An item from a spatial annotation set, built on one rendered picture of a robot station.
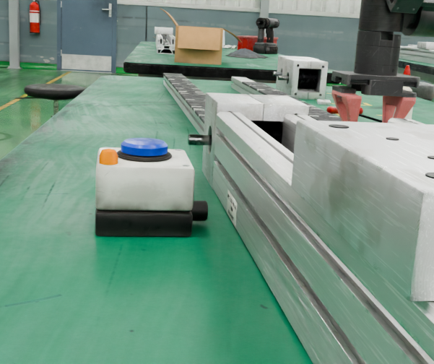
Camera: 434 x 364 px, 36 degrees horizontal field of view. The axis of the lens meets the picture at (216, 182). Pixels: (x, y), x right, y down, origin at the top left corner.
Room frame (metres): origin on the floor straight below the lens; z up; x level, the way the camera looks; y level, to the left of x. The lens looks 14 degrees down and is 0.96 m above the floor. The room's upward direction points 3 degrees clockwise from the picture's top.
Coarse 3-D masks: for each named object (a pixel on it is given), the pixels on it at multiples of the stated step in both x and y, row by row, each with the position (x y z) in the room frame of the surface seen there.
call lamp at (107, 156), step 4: (100, 152) 0.52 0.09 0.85; (104, 152) 0.52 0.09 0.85; (108, 152) 0.52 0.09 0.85; (112, 152) 0.52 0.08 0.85; (116, 152) 0.52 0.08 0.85; (100, 156) 0.52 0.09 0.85; (104, 156) 0.52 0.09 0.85; (108, 156) 0.51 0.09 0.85; (112, 156) 0.52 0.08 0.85; (116, 156) 0.52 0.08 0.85; (100, 160) 0.52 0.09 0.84; (104, 160) 0.51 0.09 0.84; (108, 160) 0.51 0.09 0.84; (112, 160) 0.52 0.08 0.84; (116, 160) 0.52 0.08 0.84; (104, 164) 0.51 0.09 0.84; (108, 164) 0.51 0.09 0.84; (112, 164) 0.52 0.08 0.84
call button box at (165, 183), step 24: (96, 168) 0.51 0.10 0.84; (120, 168) 0.51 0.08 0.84; (144, 168) 0.52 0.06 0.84; (168, 168) 0.52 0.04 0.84; (192, 168) 0.52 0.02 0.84; (96, 192) 0.51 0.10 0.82; (120, 192) 0.51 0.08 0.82; (144, 192) 0.52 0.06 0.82; (168, 192) 0.52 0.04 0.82; (192, 192) 0.52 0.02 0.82; (96, 216) 0.51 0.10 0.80; (120, 216) 0.51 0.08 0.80; (144, 216) 0.52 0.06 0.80; (168, 216) 0.52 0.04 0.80; (192, 216) 0.53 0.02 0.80
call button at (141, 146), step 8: (128, 144) 0.54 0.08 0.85; (136, 144) 0.54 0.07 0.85; (144, 144) 0.54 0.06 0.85; (152, 144) 0.54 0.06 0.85; (160, 144) 0.55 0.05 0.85; (128, 152) 0.54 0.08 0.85; (136, 152) 0.54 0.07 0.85; (144, 152) 0.54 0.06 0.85; (152, 152) 0.54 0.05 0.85; (160, 152) 0.54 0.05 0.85
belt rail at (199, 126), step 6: (168, 84) 1.73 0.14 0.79; (168, 90) 1.66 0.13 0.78; (174, 90) 1.50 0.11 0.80; (174, 96) 1.50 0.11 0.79; (180, 96) 1.37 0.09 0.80; (180, 102) 1.36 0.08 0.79; (186, 108) 1.28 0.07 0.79; (186, 114) 1.23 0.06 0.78; (192, 114) 1.20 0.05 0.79; (192, 120) 1.14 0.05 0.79; (198, 120) 1.06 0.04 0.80; (198, 126) 1.06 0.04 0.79
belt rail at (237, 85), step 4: (232, 80) 1.85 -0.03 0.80; (236, 80) 1.79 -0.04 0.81; (240, 80) 1.75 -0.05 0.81; (244, 80) 1.76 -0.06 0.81; (248, 80) 1.77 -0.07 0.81; (232, 84) 1.85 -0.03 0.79; (236, 84) 1.82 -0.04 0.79; (240, 84) 1.72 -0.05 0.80; (244, 84) 1.68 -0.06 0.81; (236, 88) 1.78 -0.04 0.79; (240, 88) 1.72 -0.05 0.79; (244, 88) 1.71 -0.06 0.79; (248, 88) 1.62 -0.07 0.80; (240, 92) 1.72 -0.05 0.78; (244, 92) 1.67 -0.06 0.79; (248, 92) 1.62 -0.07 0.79; (252, 92) 1.61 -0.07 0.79; (256, 92) 1.53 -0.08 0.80
